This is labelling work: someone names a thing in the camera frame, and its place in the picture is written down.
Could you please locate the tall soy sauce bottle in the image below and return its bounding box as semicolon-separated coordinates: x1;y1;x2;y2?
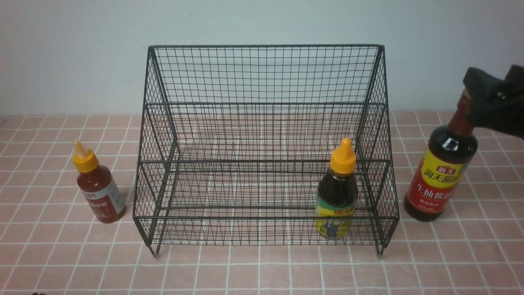
404;90;479;222

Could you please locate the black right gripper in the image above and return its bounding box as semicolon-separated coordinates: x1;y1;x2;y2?
463;65;524;139

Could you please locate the oyster sauce bottle yellow cap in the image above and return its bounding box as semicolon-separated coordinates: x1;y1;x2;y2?
314;138;359;241

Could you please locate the black wire mesh rack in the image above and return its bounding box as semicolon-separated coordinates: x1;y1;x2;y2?
133;44;400;256

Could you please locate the red chili sauce bottle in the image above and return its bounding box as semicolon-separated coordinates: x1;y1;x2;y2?
72;141;126;224

